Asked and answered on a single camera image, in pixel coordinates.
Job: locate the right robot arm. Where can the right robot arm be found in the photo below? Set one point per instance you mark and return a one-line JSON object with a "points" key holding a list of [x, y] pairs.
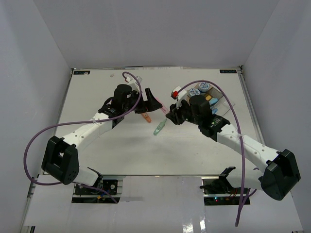
{"points": [[277, 170]]}

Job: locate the amber transparent tray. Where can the amber transparent tray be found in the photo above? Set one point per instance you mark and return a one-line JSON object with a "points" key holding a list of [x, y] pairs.
{"points": [[202, 94]]}

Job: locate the orange correction tape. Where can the orange correction tape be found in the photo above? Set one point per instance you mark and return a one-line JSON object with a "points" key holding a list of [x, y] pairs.
{"points": [[146, 117]]}

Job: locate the grey transparent tray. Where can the grey transparent tray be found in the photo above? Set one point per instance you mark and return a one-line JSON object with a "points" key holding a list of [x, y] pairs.
{"points": [[214, 93]]}

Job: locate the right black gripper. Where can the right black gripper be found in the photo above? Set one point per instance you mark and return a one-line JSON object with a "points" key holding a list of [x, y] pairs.
{"points": [[174, 114]]}

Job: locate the black corner label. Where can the black corner label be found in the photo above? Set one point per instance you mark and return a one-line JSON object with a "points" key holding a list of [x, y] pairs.
{"points": [[228, 71], [81, 72]]}

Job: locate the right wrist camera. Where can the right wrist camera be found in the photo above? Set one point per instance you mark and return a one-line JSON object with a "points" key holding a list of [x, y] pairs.
{"points": [[179, 94]]}

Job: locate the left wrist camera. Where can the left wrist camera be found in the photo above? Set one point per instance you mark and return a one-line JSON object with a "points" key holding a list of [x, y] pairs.
{"points": [[133, 82]]}

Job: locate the right black corner label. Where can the right black corner label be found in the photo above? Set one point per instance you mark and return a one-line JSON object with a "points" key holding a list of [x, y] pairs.
{"points": [[228, 71]]}

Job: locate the left black corner label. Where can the left black corner label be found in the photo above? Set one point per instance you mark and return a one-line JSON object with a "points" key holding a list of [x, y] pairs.
{"points": [[81, 72]]}

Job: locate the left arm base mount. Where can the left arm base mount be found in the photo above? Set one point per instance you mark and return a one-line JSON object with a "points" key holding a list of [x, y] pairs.
{"points": [[104, 192]]}

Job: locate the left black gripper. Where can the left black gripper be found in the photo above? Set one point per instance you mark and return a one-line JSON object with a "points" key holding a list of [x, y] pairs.
{"points": [[151, 105]]}

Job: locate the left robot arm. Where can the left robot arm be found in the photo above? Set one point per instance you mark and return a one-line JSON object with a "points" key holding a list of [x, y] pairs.
{"points": [[61, 158]]}

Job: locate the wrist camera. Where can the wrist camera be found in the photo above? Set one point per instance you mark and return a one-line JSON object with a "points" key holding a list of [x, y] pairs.
{"points": [[133, 82], [179, 94]]}

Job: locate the pink correction tape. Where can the pink correction tape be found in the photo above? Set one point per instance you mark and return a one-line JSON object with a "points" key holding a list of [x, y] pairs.
{"points": [[163, 108]]}

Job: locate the blue washi tape roll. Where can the blue washi tape roll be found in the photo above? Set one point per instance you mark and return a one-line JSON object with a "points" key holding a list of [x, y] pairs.
{"points": [[203, 87], [193, 92]]}

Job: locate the green correction tape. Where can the green correction tape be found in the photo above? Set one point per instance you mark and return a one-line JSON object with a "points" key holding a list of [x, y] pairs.
{"points": [[159, 128]]}

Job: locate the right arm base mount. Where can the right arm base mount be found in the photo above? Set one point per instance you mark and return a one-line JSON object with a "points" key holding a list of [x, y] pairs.
{"points": [[219, 193]]}

